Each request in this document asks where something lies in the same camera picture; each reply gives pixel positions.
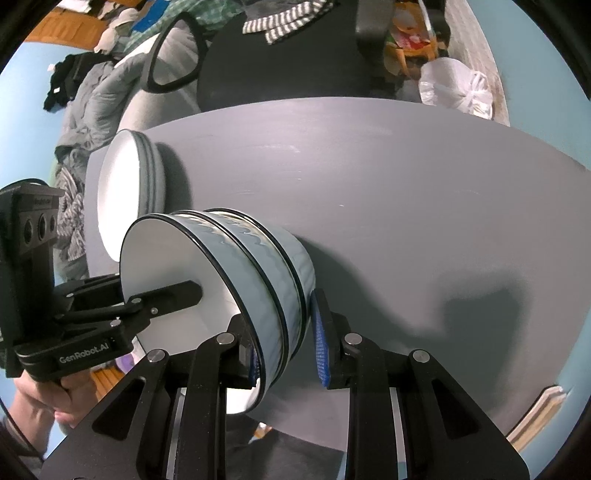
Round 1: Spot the white plastic bag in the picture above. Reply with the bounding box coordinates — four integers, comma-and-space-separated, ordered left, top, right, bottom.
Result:
418, 57, 494, 120

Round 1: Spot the black office chair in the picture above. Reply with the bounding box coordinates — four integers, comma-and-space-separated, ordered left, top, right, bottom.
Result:
140, 1, 394, 115

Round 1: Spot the stack of white plates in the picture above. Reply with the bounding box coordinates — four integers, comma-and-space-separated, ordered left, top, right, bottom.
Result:
96, 130, 166, 262

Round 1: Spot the left hand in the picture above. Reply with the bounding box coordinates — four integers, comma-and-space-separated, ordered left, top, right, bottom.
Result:
8, 370, 97, 454

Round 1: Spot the white ribbed bowl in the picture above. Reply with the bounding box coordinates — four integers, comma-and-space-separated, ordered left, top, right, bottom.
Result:
183, 210, 310, 359
208, 208, 315, 304
119, 214, 287, 414

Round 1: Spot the striped cloth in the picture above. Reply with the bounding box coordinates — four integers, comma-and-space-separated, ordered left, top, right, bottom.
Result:
242, 0, 335, 45

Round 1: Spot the grey bedding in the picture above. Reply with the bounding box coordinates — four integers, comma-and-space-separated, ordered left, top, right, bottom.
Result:
52, 53, 147, 281

